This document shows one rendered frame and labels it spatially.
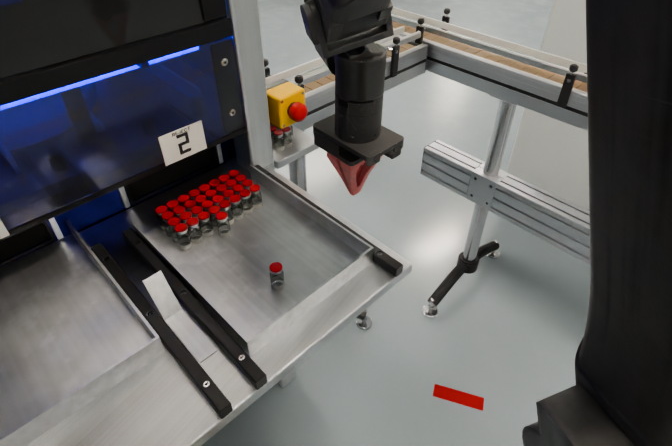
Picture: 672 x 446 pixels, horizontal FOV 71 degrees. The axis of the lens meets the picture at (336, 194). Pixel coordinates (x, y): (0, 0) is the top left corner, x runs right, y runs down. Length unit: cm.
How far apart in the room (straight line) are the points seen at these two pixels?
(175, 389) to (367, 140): 42
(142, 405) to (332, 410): 101
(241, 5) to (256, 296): 49
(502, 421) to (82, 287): 130
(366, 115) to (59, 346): 55
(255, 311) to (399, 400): 99
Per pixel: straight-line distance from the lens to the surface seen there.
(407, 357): 176
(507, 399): 176
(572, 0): 199
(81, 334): 82
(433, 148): 174
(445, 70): 154
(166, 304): 78
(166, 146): 88
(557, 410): 24
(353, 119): 55
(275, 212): 92
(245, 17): 89
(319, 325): 74
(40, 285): 92
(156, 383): 73
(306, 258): 82
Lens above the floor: 148
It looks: 39 degrees down
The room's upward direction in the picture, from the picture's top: straight up
